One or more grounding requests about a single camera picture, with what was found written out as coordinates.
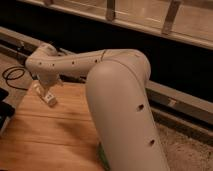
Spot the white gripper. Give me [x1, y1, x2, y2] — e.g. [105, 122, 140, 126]
[38, 75, 62, 89]

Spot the small white bottle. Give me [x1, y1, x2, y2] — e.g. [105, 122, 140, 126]
[33, 84, 57, 107]

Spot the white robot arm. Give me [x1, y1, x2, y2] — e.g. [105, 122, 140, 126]
[25, 43, 170, 171]

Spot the green ceramic bowl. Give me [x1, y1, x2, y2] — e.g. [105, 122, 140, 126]
[97, 143, 110, 171]

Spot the black device at left edge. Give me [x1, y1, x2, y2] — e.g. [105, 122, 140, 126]
[0, 88, 15, 136]

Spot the black coiled cable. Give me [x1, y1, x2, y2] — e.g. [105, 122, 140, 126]
[2, 65, 31, 90]

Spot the metal rail along wall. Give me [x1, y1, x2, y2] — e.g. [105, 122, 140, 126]
[0, 27, 213, 129]

